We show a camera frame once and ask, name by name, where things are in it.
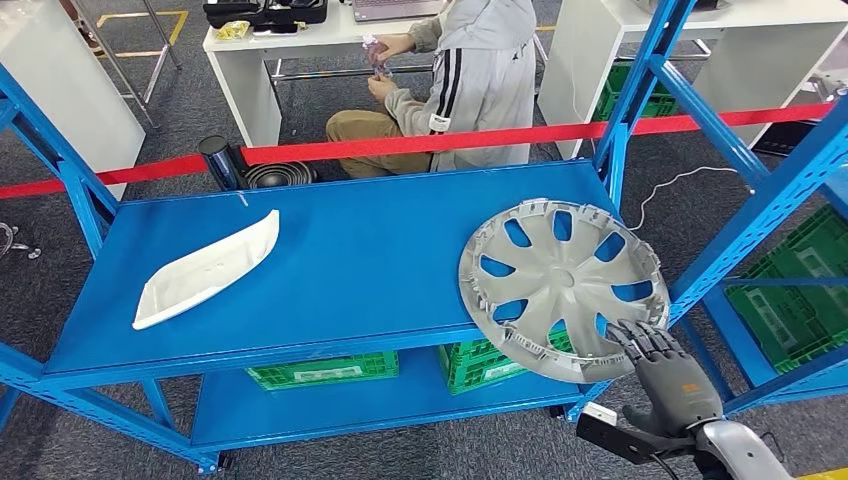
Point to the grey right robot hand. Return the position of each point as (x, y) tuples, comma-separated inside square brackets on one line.
[(682, 391)]

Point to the grey plastic hubcap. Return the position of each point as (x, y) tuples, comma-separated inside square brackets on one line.
[(563, 278)]

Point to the clear plastic bottle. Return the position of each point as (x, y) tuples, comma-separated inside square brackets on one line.
[(374, 53)]

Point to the blue metal shelf rack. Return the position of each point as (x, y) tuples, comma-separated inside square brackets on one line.
[(344, 265), (782, 387)]

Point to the white curved plastic part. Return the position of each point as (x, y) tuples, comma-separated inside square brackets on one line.
[(205, 268)]

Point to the green plastic crate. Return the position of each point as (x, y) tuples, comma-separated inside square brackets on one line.
[(318, 371), (474, 383), (664, 104), (464, 354), (795, 311)]

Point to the yellow floor tape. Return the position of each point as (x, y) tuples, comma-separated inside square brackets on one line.
[(825, 474), (132, 54)]

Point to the black flat device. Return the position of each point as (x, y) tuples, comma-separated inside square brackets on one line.
[(785, 139)]

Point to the red barrier belt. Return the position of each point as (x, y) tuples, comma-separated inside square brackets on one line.
[(464, 138)]

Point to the chrome chair base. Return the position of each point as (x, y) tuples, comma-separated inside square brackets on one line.
[(6, 238), (825, 86)]

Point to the white desk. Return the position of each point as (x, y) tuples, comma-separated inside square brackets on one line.
[(576, 66), (242, 93)]

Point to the person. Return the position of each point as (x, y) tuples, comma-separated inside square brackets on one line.
[(484, 86)]

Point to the grey laptop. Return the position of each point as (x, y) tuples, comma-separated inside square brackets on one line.
[(391, 10)]

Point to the black phone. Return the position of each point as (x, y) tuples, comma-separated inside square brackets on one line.
[(275, 29)]

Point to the black case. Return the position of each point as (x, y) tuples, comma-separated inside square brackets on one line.
[(278, 12)]

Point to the yellow snack bag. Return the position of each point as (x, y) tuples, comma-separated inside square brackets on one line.
[(233, 30)]

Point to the white panel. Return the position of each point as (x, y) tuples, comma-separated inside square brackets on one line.
[(60, 93)]

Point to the black barrier post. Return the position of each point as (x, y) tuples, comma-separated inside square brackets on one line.
[(222, 166)]

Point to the metal frame stand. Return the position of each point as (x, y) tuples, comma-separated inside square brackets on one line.
[(116, 66)]

